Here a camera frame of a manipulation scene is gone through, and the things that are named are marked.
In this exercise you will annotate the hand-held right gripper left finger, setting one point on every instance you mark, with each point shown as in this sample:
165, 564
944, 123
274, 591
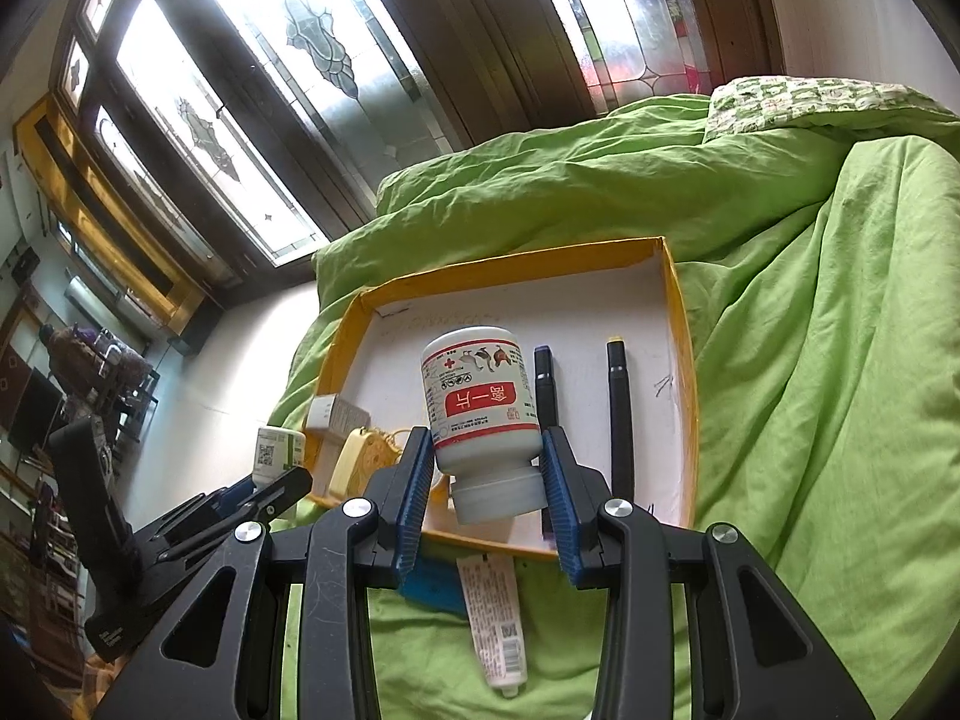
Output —
412, 495

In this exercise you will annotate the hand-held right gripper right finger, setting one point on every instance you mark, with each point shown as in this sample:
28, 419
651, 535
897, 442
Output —
562, 510

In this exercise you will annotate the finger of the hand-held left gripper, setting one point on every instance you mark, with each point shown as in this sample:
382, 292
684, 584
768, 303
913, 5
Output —
225, 499
285, 487

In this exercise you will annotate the white bottle green label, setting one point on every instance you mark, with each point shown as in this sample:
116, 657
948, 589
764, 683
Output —
274, 454

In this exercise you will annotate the yellow soap case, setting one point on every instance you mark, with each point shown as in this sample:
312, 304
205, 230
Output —
360, 461

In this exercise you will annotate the small grey white box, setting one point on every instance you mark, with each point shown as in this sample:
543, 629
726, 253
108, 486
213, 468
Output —
341, 414

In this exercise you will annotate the black marker yellow cap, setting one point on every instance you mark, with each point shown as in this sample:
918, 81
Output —
620, 420

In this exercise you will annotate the white bottle red label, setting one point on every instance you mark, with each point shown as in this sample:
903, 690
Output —
480, 405

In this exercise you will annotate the black marker purple cap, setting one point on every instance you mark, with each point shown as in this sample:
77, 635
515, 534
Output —
545, 390

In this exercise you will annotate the yellow cardboard tray box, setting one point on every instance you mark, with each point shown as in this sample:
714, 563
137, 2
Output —
592, 300

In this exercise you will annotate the blue white medicine box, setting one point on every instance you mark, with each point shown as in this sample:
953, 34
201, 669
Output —
435, 589

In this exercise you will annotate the white ointment tube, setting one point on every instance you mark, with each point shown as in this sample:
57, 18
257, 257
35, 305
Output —
495, 630

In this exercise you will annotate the white air conditioner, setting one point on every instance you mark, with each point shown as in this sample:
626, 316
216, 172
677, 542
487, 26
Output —
94, 298

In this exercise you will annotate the green blanket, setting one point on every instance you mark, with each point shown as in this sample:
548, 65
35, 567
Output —
787, 352

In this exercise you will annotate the stained glass door panel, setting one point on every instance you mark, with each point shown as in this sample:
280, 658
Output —
322, 37
210, 127
645, 22

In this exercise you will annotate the green patterned pillow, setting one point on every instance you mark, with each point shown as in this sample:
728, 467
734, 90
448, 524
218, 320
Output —
810, 101

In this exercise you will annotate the yellow door frame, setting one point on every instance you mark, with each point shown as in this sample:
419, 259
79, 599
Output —
97, 210

